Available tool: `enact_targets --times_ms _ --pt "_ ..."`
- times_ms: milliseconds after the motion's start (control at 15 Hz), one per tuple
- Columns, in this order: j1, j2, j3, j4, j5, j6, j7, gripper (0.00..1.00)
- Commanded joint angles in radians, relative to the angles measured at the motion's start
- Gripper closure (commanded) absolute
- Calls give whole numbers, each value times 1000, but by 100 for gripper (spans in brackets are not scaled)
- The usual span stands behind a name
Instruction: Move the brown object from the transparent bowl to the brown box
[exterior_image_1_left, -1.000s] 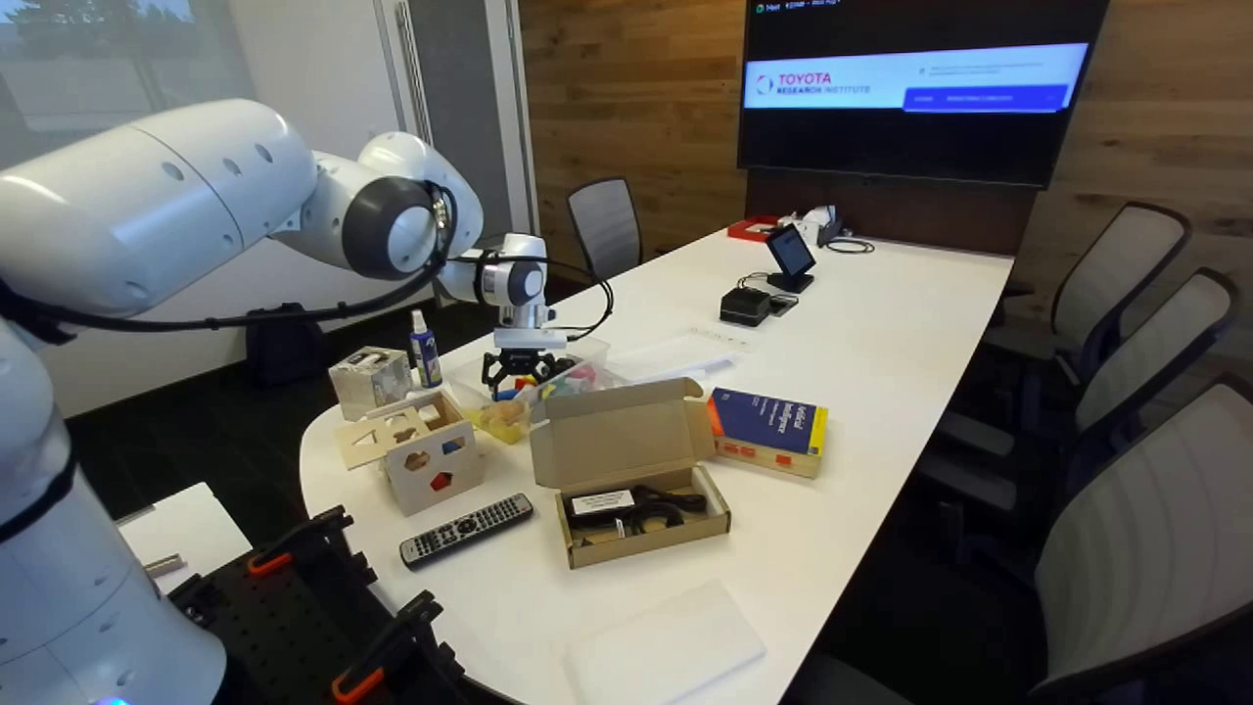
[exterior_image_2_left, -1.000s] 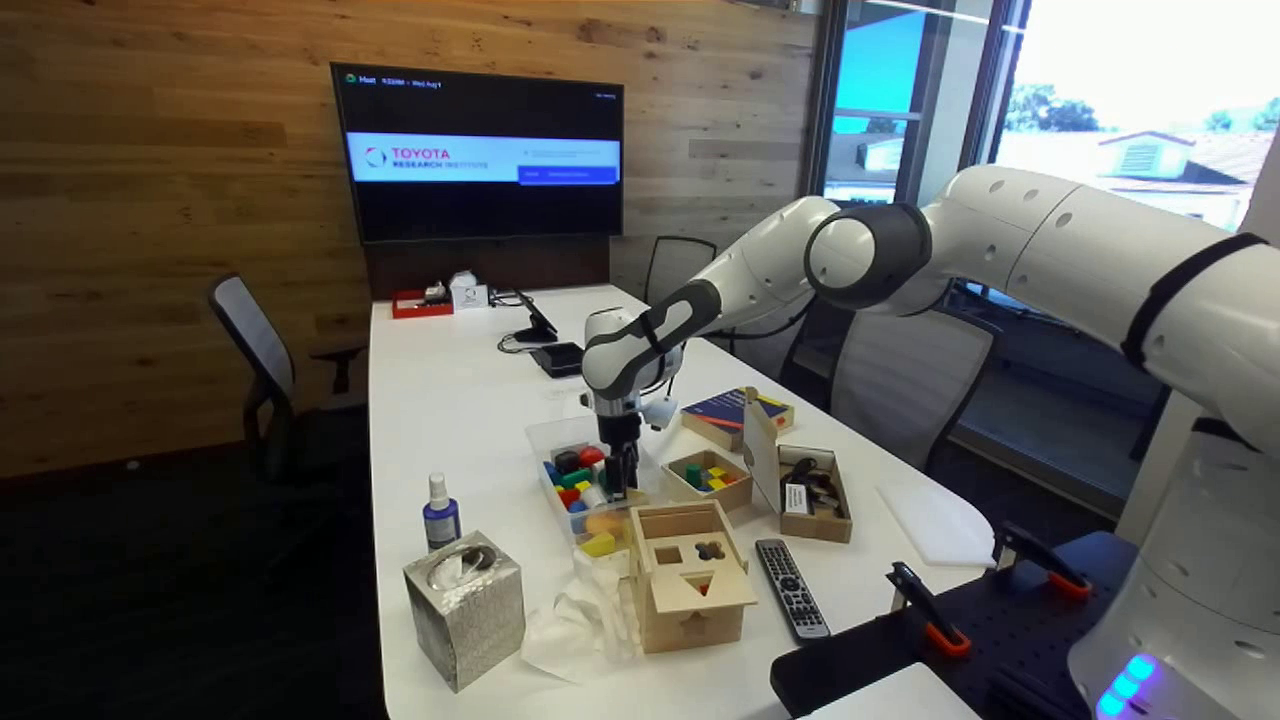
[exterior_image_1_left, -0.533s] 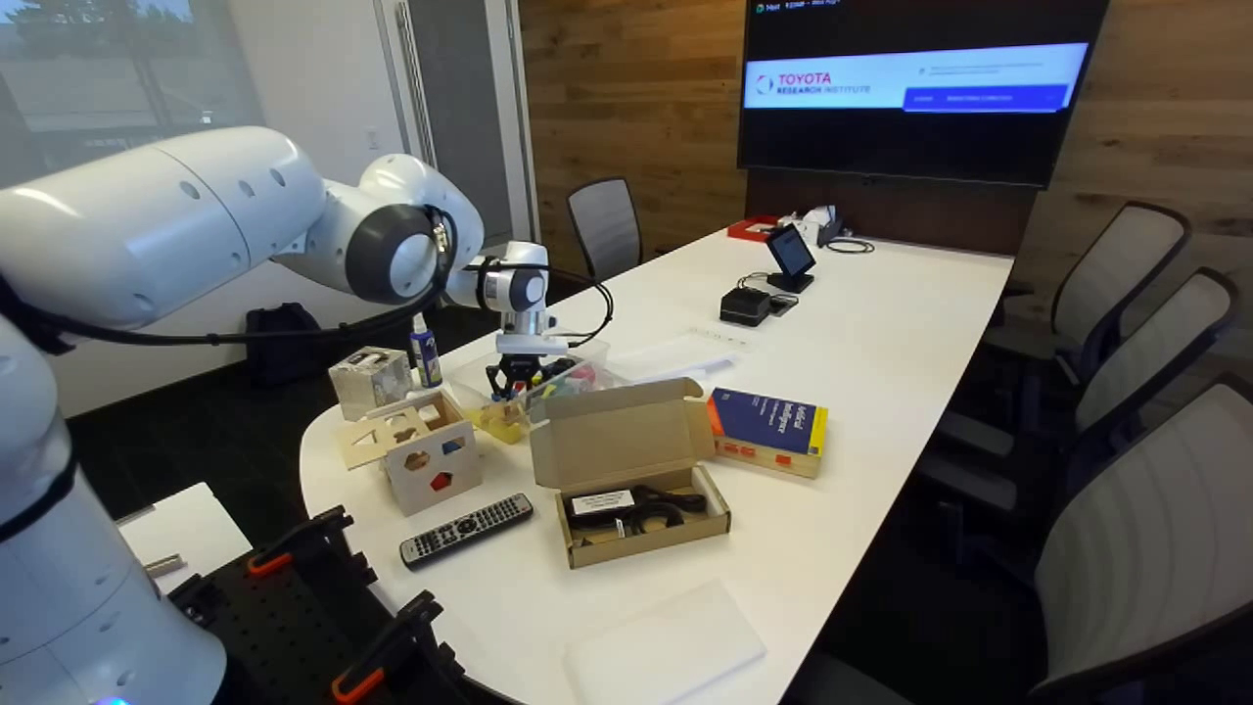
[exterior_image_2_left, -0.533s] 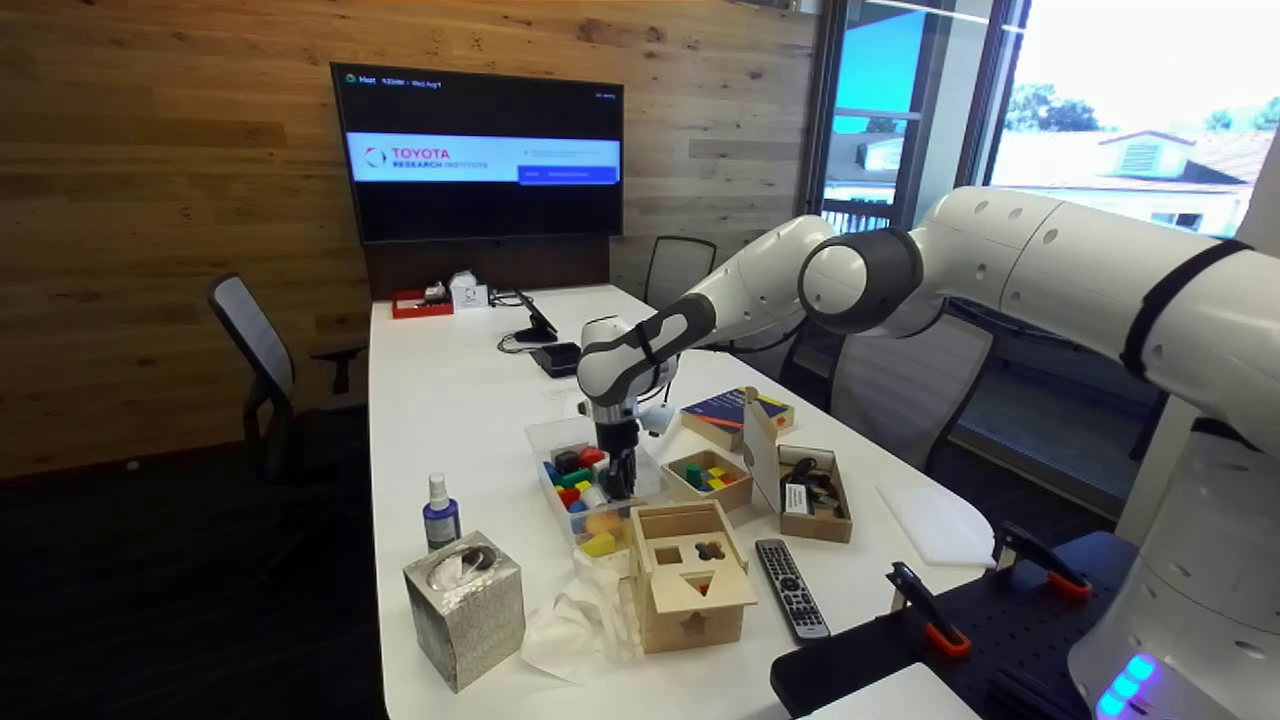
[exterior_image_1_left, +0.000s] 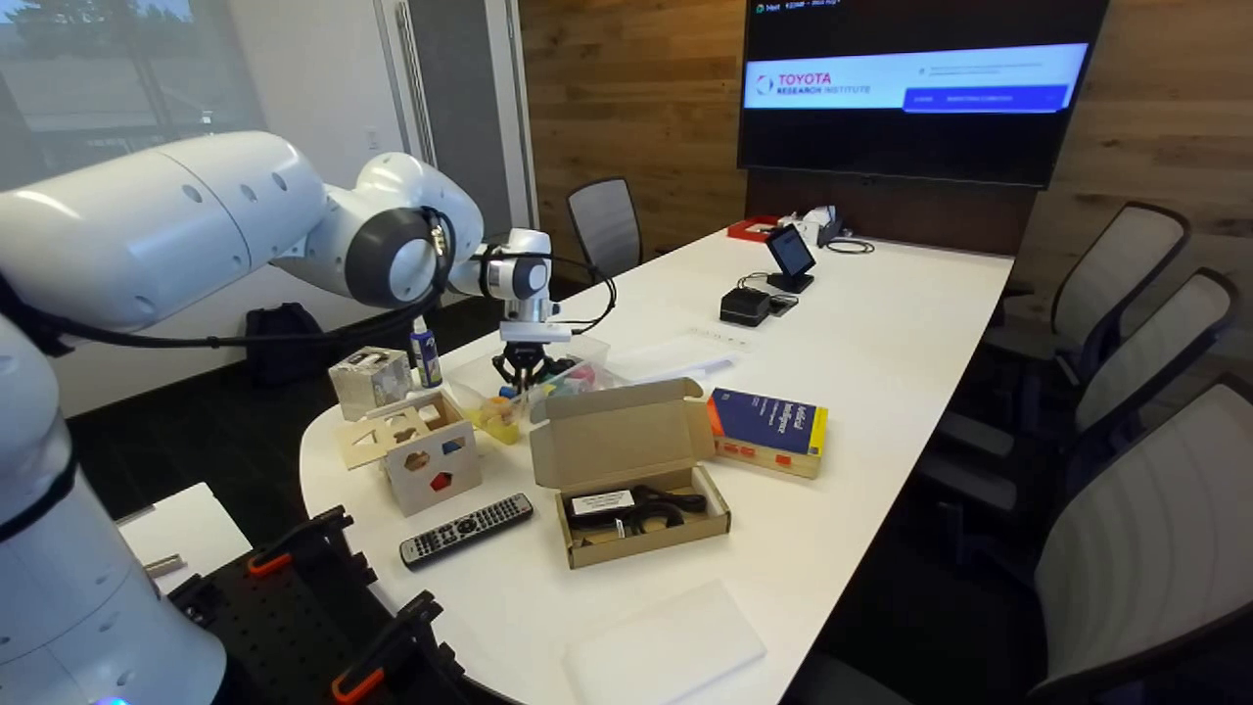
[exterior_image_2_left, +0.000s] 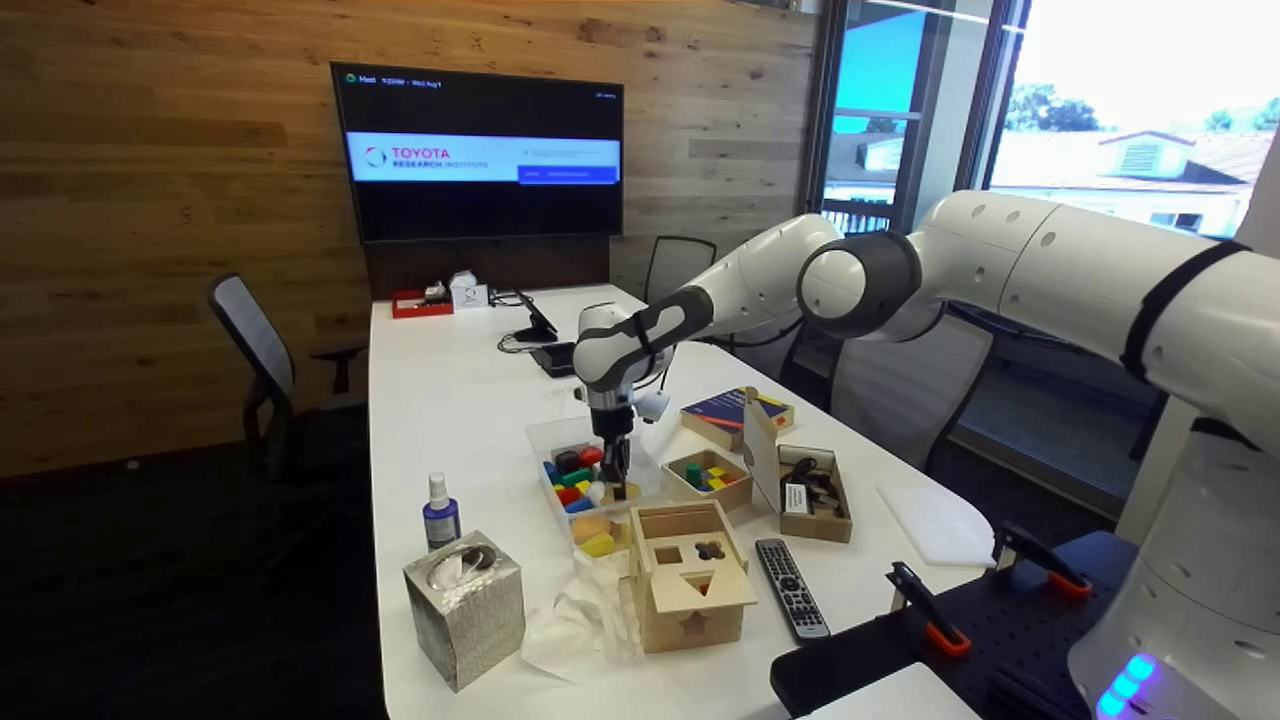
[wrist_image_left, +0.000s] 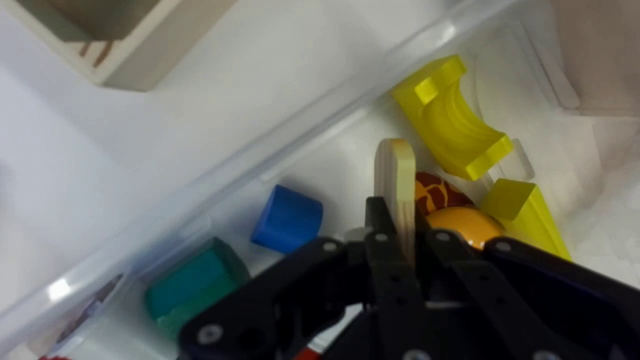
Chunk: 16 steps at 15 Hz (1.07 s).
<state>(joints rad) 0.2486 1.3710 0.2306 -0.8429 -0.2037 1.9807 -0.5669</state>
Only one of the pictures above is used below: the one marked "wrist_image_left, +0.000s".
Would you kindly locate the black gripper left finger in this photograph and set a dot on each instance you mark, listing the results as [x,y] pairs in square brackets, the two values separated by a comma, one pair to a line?
[300,300]

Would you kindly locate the brown wooden piece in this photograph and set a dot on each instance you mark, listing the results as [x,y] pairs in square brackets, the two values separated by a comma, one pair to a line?
[398,181]

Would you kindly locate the green block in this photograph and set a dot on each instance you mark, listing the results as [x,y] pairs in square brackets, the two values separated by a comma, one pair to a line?
[192,286]

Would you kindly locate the orange round toy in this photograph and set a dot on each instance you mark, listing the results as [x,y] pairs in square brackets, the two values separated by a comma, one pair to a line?
[460,223]

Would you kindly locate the yellow arch block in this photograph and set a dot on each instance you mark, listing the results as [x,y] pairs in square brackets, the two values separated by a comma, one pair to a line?
[447,121]

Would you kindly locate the small blue block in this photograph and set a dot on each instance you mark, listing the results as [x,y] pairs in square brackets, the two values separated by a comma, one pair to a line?
[287,221]

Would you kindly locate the yellow wedge block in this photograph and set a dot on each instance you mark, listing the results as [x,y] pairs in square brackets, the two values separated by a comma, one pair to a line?
[527,212]

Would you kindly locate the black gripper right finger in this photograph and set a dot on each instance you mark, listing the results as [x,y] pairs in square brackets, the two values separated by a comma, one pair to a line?
[533,306]

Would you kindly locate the red block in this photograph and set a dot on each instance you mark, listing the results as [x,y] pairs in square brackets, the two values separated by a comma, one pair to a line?
[310,353]

